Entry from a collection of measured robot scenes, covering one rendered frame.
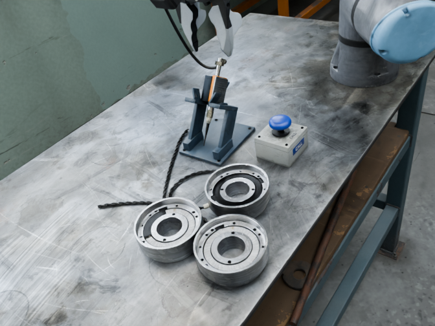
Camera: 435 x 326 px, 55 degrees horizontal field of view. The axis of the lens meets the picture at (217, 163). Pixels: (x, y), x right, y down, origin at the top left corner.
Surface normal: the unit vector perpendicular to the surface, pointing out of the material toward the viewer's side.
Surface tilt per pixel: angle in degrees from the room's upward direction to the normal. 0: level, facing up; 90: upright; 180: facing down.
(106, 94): 90
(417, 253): 0
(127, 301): 0
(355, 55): 73
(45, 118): 90
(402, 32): 97
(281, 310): 0
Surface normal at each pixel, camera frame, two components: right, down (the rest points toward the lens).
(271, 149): -0.60, 0.57
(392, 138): -0.15, -0.77
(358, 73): -0.40, 0.37
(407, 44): 0.07, 0.71
